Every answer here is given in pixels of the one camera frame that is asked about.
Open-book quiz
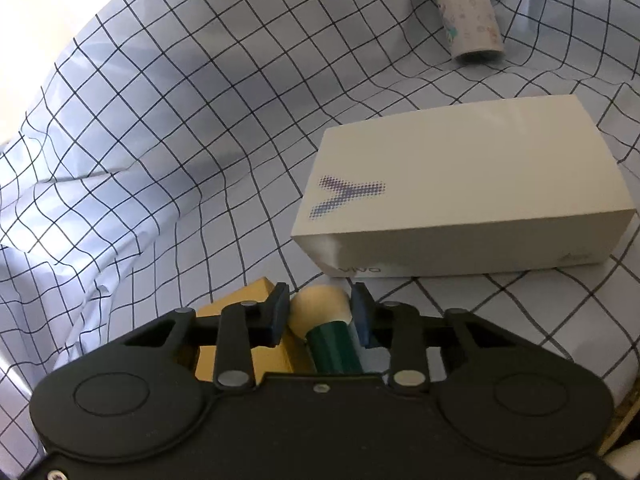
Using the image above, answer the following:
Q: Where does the white checked bed sheet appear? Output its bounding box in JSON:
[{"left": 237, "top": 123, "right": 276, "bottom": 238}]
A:
[{"left": 0, "top": 0, "right": 640, "bottom": 411}]

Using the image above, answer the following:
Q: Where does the white cardboard box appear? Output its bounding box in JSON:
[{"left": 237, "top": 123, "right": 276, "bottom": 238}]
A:
[{"left": 291, "top": 94, "right": 636, "bottom": 279}]

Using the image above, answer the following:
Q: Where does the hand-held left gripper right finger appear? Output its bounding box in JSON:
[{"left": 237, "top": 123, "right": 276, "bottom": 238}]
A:
[{"left": 349, "top": 282, "right": 522, "bottom": 394}]

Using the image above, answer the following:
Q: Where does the gold box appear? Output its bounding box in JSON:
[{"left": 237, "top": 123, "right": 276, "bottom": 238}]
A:
[{"left": 175, "top": 277, "right": 319, "bottom": 387}]

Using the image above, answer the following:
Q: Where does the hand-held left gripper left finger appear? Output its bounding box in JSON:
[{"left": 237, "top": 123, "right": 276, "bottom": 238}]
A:
[{"left": 122, "top": 282, "right": 291, "bottom": 392}]

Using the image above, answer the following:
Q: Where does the green handled makeup brush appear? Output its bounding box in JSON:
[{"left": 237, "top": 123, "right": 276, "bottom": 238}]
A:
[{"left": 289, "top": 285, "right": 364, "bottom": 375}]

